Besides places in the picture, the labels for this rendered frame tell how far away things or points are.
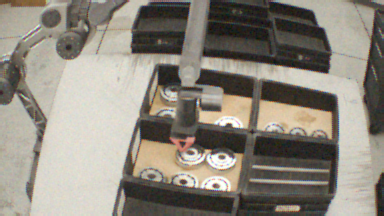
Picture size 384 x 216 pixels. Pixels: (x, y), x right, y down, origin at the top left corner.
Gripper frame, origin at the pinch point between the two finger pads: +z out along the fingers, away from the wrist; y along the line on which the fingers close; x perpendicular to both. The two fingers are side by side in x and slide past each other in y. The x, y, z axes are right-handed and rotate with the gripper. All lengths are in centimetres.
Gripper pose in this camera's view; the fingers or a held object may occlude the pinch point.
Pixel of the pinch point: (184, 142)
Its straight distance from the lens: 181.5
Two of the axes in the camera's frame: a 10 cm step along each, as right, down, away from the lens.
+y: 1.8, -6.7, 7.2
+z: -0.5, 7.3, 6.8
